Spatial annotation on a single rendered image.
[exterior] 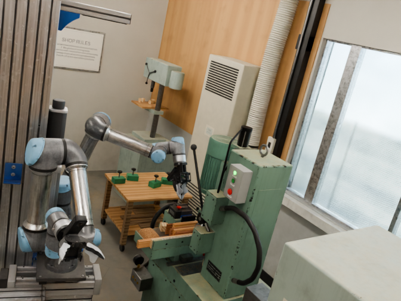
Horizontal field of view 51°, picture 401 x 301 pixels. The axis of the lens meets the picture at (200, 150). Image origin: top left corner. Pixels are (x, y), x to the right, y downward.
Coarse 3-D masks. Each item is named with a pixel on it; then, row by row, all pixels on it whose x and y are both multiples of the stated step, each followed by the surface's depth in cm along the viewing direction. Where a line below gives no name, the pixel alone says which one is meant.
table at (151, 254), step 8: (136, 232) 233; (160, 232) 237; (136, 240) 233; (144, 248) 225; (168, 248) 224; (176, 248) 227; (184, 248) 231; (152, 256) 219; (160, 256) 223; (168, 256) 226
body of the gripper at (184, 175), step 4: (176, 164) 243; (180, 164) 242; (184, 164) 242; (180, 168) 242; (184, 168) 241; (180, 172) 242; (184, 172) 241; (176, 176) 243; (180, 176) 239; (184, 176) 242; (188, 176) 242; (176, 180) 243; (180, 180) 239; (184, 180) 241; (188, 180) 242
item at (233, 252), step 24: (264, 168) 189; (288, 168) 198; (264, 192) 195; (240, 216) 197; (264, 216) 201; (216, 240) 213; (240, 240) 198; (264, 240) 208; (216, 264) 213; (240, 264) 204; (216, 288) 212; (240, 288) 212
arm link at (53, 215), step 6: (48, 210) 166; (54, 210) 165; (60, 210) 165; (48, 216) 163; (54, 216) 161; (60, 216) 161; (66, 216) 163; (48, 222) 162; (54, 222) 159; (48, 228) 163
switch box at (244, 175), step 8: (232, 168) 193; (240, 168) 191; (232, 176) 193; (240, 176) 188; (248, 176) 190; (240, 184) 189; (248, 184) 191; (224, 192) 198; (232, 192) 193; (240, 192) 191; (232, 200) 193; (240, 200) 192
